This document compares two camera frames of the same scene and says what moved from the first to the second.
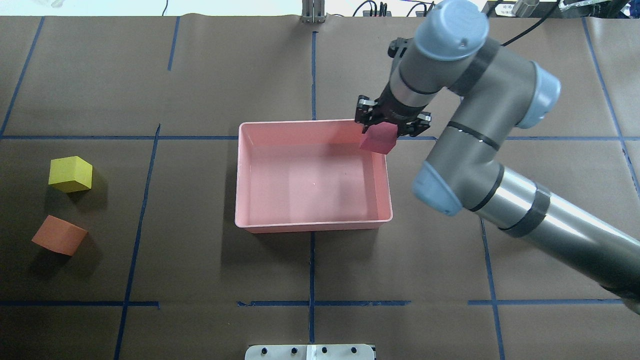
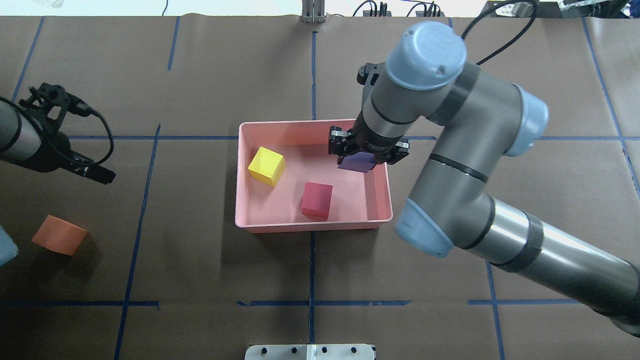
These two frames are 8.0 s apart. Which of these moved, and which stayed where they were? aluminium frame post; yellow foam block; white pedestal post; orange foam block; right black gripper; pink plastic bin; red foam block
Moved: right black gripper; yellow foam block; red foam block
Stayed: aluminium frame post; white pedestal post; pink plastic bin; orange foam block
